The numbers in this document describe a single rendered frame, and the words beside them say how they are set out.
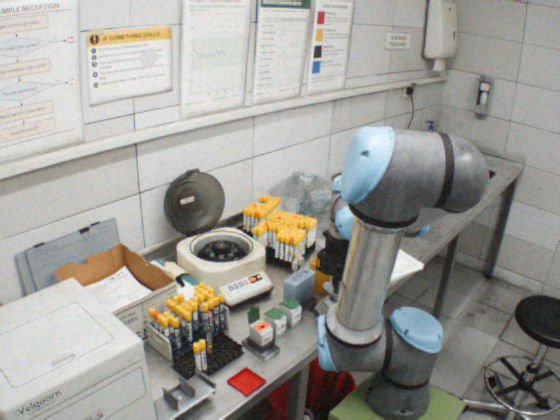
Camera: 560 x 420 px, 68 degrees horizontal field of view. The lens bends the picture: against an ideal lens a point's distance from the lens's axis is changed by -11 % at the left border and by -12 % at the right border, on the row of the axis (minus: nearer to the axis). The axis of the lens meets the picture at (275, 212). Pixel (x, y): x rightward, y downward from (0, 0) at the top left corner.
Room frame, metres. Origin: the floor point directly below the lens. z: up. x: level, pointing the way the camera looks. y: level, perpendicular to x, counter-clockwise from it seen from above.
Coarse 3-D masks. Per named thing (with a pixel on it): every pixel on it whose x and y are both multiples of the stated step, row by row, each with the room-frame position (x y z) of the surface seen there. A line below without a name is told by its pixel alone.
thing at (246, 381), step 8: (248, 368) 0.84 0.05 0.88; (232, 376) 0.81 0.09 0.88; (240, 376) 0.82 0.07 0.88; (248, 376) 0.82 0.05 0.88; (256, 376) 0.82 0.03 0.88; (232, 384) 0.79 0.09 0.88; (240, 384) 0.79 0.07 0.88; (248, 384) 0.79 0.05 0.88; (256, 384) 0.80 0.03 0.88; (248, 392) 0.76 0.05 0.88
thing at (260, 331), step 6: (252, 324) 0.94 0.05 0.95; (258, 324) 0.94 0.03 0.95; (264, 324) 0.94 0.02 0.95; (252, 330) 0.93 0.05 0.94; (258, 330) 0.91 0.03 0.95; (264, 330) 0.92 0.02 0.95; (270, 330) 0.92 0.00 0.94; (252, 336) 0.92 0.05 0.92; (258, 336) 0.91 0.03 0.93; (264, 336) 0.91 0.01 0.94; (270, 336) 0.92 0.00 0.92; (258, 342) 0.91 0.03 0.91; (264, 342) 0.91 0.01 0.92
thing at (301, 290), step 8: (296, 272) 1.16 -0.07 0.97; (304, 272) 1.16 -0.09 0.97; (312, 272) 1.16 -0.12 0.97; (288, 280) 1.11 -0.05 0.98; (296, 280) 1.12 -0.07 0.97; (304, 280) 1.12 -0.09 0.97; (312, 280) 1.16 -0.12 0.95; (288, 288) 1.10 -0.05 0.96; (296, 288) 1.09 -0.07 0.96; (304, 288) 1.13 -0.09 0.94; (312, 288) 1.16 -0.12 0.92; (288, 296) 1.10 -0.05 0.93; (296, 296) 1.10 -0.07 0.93; (304, 296) 1.13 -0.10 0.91; (312, 296) 1.16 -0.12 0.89; (304, 304) 1.12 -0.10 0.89
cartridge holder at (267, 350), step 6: (246, 342) 0.93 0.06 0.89; (252, 342) 0.92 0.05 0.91; (270, 342) 0.92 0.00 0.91; (252, 348) 0.91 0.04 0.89; (258, 348) 0.90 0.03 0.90; (264, 348) 0.90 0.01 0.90; (270, 348) 0.92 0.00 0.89; (276, 348) 0.92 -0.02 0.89; (258, 354) 0.90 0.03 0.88; (264, 354) 0.89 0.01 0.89; (270, 354) 0.89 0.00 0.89
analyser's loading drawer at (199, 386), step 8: (200, 376) 0.77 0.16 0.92; (184, 384) 0.72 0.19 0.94; (192, 384) 0.75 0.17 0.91; (200, 384) 0.75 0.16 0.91; (208, 384) 0.75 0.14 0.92; (168, 392) 0.69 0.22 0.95; (176, 392) 0.72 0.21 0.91; (184, 392) 0.72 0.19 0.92; (192, 392) 0.70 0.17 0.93; (200, 392) 0.72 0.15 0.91; (208, 392) 0.73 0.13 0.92; (160, 400) 0.69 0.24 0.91; (168, 400) 0.69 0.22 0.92; (176, 400) 0.67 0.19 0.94; (184, 400) 0.69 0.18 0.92; (192, 400) 0.69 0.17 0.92; (200, 400) 0.70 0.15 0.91; (160, 408) 0.66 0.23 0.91; (168, 408) 0.67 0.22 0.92; (176, 408) 0.67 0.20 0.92; (184, 408) 0.67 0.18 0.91; (160, 416) 0.64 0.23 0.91; (168, 416) 0.64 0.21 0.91
